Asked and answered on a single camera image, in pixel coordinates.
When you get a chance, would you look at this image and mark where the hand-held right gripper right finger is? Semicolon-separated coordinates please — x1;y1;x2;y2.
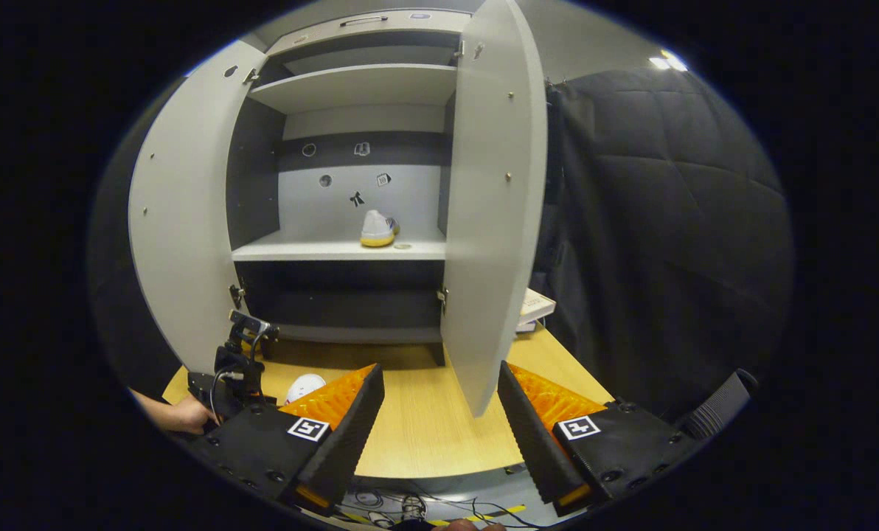
498;361;709;517

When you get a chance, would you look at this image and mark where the white cabinet shelf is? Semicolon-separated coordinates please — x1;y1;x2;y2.
232;225;448;261
248;63;459;115

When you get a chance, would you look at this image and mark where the white shoe cabinet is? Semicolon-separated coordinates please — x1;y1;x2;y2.
226;9;477;367

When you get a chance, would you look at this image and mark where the tangle of black cables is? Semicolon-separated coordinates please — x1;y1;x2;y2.
336;479;536;530

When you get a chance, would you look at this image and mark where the white cabinet door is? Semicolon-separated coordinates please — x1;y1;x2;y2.
441;0;549;419
128;41;268;375

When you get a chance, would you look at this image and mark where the black ribbed object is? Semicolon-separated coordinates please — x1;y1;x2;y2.
679;369;759;442

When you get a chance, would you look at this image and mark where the white canvas shoe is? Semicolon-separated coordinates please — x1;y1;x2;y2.
285;374;327;405
360;209;401;248

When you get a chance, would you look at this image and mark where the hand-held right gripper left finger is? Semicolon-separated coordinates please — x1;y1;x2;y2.
189;364;386;515

